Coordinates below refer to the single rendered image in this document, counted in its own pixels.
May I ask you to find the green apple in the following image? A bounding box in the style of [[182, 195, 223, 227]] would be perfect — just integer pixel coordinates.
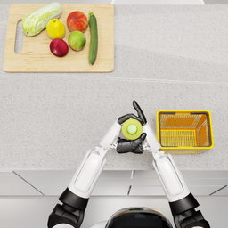
[[68, 30, 87, 52]]

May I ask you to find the dark red apple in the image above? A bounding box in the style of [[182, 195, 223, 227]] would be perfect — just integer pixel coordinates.
[[49, 38, 69, 58]]

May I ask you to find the dark round robot body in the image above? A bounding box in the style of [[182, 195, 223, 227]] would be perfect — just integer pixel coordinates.
[[104, 207, 175, 228]]

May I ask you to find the white panel behind counter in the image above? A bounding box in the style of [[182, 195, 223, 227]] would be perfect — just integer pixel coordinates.
[[110, 0, 206, 5]]

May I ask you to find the wooden cutting board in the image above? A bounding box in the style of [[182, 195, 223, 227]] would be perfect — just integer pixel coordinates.
[[3, 3, 115, 74]]

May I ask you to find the napa cabbage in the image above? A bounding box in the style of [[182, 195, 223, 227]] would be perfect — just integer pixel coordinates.
[[20, 1, 63, 37]]

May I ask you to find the yellow slatted basket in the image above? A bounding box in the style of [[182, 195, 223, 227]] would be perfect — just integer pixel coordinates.
[[156, 110, 215, 155]]

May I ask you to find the white counter cabinet front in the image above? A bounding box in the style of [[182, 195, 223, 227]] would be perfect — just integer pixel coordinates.
[[0, 168, 228, 198]]

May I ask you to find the green cucumber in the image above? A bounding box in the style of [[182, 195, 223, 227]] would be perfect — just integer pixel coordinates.
[[87, 12, 99, 66]]

